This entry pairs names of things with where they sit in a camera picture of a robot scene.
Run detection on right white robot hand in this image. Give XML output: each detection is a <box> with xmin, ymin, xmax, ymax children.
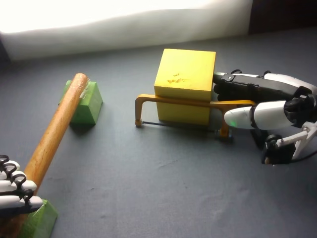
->
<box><xmin>212</xmin><ymin>69</ymin><xmax>317</xmax><ymax>130</ymax></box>

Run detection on grey table cloth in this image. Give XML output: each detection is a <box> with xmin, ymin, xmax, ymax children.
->
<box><xmin>0</xmin><ymin>26</ymin><xmax>317</xmax><ymax>238</ymax></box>

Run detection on yellow wooden block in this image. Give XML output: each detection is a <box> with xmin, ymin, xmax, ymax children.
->
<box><xmin>153</xmin><ymin>48</ymin><xmax>217</xmax><ymax>126</ymax></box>

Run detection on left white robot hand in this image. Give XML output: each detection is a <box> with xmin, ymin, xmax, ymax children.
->
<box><xmin>0</xmin><ymin>154</ymin><xmax>44</xmax><ymax>219</ymax></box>

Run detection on green support block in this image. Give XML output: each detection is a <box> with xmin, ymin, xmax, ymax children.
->
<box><xmin>18</xmin><ymin>199</ymin><xmax>59</xmax><ymax>238</ymax></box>
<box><xmin>59</xmin><ymin>79</ymin><xmax>104</xmax><ymax>125</ymax></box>

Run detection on wooden round rod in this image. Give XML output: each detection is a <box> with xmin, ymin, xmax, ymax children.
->
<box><xmin>6</xmin><ymin>72</ymin><xmax>91</xmax><ymax>238</ymax></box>

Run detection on orange frame hacksaw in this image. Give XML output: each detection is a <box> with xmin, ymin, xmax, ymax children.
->
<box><xmin>134</xmin><ymin>93</ymin><xmax>267</xmax><ymax>149</ymax></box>

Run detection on white backdrop sheet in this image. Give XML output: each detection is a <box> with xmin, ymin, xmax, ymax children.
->
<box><xmin>0</xmin><ymin>0</ymin><xmax>254</xmax><ymax>61</ymax></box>

